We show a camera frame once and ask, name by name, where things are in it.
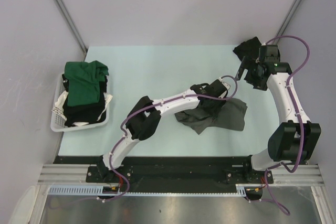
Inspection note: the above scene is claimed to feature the white plastic laundry basket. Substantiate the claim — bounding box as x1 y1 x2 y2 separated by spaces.
50 72 112 132

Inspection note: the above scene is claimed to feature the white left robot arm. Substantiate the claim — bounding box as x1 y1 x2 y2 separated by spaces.
97 79 230 182

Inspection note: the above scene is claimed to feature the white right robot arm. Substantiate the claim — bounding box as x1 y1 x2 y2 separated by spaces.
234 45 321 183

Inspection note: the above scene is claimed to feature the folded black t-shirt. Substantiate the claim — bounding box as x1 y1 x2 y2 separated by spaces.
233 37 261 61

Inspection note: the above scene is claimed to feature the aluminium frame rail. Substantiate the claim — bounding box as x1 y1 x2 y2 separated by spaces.
38 164 324 187

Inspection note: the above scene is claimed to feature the grey t-shirt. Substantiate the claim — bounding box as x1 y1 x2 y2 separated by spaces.
175 98 248 135

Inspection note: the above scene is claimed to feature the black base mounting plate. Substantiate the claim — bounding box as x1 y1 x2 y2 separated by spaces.
54 155 307 193

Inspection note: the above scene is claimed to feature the white slotted cable duct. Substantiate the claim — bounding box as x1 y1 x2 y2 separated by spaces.
48 185 261 197

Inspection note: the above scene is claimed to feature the green t-shirt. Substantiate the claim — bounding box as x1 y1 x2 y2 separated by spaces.
64 61 109 107

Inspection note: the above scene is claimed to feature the black t-shirt in basket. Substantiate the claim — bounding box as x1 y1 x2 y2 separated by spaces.
61 74 110 127

